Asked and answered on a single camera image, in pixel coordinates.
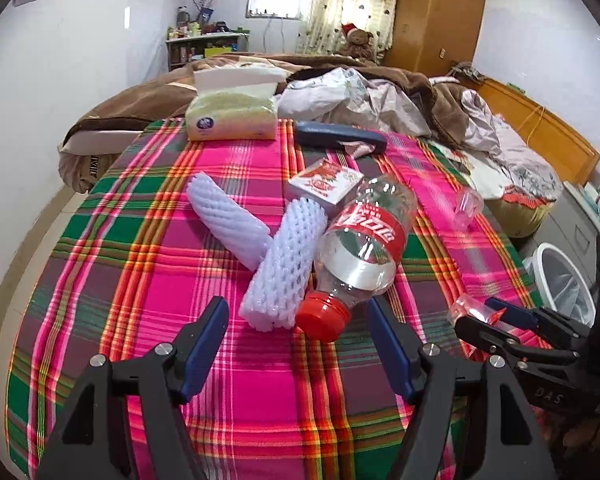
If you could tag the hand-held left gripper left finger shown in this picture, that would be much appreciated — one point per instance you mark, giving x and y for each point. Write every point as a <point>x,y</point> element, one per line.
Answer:
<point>205,345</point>

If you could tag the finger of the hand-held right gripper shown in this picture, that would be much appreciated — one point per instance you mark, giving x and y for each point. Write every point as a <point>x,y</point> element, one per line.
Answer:
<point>512,311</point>
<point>485,335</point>

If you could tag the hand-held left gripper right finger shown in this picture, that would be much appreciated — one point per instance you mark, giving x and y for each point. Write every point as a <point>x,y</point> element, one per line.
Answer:
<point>390,350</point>

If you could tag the clear plastic container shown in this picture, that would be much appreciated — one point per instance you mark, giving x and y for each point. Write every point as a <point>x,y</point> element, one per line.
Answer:
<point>467,310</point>

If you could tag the white round trash bin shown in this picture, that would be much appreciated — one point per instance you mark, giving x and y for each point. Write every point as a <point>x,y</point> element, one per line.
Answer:
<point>542,255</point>

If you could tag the white foam net sleeve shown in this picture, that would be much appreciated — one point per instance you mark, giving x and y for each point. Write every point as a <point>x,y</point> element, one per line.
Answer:
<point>225,215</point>
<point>285,265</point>

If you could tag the clear plastic cup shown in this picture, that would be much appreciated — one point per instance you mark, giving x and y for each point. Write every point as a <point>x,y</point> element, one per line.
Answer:
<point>467,205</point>

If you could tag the red label plastic bottle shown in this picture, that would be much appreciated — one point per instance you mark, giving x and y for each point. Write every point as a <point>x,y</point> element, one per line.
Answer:
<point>365,230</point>

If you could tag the red white paper box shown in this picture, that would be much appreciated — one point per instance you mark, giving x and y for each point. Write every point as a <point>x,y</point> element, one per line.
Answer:
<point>325,180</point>

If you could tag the clear plastic bin liner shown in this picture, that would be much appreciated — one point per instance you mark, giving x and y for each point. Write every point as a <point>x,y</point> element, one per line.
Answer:
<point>565,285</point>

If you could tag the pink green plaid cloth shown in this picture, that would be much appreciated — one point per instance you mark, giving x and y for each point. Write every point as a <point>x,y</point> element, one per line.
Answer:
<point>130,285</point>

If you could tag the grey drawer cabinet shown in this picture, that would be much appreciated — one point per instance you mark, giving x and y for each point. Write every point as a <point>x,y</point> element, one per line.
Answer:
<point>575,220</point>

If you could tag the floral bed sheet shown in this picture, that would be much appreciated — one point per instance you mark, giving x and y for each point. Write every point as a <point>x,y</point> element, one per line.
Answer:
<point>490,180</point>

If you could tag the pile of small boxes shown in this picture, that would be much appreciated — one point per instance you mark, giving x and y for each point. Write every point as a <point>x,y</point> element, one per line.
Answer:
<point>597,200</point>

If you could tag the wooden bed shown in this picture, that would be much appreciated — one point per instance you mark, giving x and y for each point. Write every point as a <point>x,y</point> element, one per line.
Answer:
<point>545,130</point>

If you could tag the soft tissue pack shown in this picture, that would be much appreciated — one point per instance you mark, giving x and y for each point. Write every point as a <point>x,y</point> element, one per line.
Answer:
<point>230,115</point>

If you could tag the power strip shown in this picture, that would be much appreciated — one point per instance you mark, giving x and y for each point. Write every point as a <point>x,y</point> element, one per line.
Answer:
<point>465,70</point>

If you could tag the pale lilac quilt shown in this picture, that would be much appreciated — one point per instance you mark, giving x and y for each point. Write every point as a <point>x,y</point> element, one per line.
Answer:
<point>380,100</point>

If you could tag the brown blanket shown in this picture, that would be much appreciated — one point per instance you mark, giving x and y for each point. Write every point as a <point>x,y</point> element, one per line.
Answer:
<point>130,105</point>

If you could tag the shelf of bottles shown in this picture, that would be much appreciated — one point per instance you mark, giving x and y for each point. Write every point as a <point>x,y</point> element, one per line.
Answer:
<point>200,47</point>

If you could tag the wooden wardrobe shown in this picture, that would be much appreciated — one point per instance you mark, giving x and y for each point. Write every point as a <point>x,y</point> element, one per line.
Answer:
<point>430,15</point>

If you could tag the brown teddy bear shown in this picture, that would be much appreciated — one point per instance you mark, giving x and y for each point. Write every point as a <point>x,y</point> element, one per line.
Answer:
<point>357,42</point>

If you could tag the heart print curtain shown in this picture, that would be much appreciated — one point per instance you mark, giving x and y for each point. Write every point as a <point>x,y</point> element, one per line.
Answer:
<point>340,5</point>

